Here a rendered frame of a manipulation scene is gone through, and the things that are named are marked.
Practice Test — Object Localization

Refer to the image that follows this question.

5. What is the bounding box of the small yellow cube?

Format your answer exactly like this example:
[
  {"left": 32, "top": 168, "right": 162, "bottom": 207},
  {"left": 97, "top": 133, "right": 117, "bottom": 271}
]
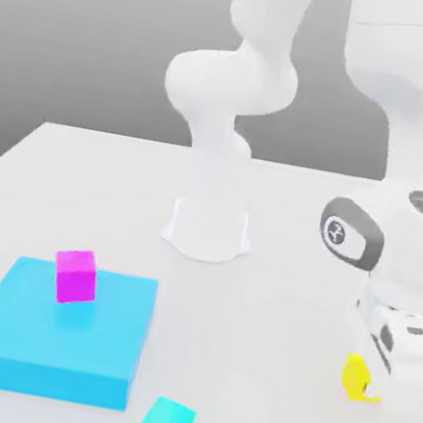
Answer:
[{"left": 335, "top": 351, "right": 389, "bottom": 410}]

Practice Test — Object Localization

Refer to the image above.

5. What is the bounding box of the small magenta cube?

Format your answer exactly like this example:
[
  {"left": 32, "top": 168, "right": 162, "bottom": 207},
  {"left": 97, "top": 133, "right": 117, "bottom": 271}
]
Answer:
[{"left": 47, "top": 244, "right": 104, "bottom": 310}]

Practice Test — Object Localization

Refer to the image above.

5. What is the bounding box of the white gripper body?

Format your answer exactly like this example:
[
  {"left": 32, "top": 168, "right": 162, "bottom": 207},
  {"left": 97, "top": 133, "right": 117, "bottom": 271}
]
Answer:
[{"left": 353, "top": 328, "right": 423, "bottom": 421}]

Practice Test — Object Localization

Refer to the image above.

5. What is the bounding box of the large blue box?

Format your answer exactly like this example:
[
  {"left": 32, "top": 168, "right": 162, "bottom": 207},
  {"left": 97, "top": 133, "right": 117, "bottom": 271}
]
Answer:
[{"left": 0, "top": 251, "right": 160, "bottom": 415}]

